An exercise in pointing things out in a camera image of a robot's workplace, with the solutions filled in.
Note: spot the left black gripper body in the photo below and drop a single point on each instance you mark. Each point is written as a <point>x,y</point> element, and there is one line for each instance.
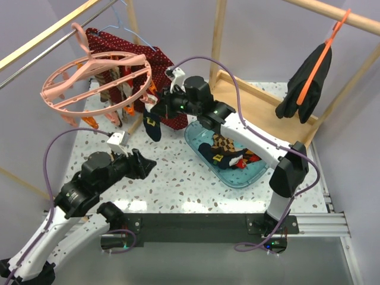
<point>133,170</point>

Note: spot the black hanging garment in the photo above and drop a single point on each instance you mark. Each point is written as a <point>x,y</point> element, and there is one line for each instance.
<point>289,107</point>

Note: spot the brown striped hanging socks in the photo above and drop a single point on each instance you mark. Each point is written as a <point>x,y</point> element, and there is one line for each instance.
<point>115,86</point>

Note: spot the navy green striped sock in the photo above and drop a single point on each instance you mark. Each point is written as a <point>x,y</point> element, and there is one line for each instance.
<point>205,150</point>

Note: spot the blue wire hanger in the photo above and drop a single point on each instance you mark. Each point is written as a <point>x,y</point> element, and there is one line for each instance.
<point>133,24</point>

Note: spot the right wooden clothes rack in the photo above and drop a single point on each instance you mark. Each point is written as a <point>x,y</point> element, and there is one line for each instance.
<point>258,105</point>

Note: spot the navy buckle sock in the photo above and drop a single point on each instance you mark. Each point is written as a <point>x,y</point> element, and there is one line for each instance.
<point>224,161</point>

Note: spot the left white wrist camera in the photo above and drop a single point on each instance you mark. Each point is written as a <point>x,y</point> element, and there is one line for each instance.
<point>118,142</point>

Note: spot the left wooden clothes rack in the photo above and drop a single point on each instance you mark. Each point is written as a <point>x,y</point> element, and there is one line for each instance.
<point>17,99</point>

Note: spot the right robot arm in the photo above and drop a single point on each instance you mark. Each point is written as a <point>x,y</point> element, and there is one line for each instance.
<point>288,161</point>

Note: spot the red black argyle sock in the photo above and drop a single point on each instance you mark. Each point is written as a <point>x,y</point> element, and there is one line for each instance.
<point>248,158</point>

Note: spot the orange plastic hanger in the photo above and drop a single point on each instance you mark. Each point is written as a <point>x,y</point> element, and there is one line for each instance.
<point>320,60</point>

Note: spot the teal plastic basin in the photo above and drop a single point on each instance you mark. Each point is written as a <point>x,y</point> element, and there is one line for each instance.
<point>233,177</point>

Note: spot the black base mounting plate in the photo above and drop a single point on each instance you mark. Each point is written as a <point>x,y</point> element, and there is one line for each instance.
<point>199,228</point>

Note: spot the navy patterned hanging sock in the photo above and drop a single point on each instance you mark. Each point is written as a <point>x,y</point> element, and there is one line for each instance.
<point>152,126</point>

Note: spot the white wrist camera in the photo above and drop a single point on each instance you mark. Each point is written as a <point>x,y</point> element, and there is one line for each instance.
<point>177,77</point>
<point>118,142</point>

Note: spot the brown checkered sock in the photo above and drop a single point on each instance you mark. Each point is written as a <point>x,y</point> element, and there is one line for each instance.
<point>222,145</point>

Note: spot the red polka dot garment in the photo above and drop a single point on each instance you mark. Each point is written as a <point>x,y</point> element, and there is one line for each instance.
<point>101,41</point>

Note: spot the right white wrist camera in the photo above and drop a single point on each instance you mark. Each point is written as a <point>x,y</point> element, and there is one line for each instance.
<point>177,77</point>

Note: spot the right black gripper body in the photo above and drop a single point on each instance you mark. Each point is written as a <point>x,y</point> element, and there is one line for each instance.
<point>174,103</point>

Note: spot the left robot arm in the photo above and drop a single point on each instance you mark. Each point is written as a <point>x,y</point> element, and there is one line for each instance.
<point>98,173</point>

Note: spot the wooden clothes rack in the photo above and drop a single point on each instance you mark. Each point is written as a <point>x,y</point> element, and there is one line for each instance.
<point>17,99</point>
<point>258,105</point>

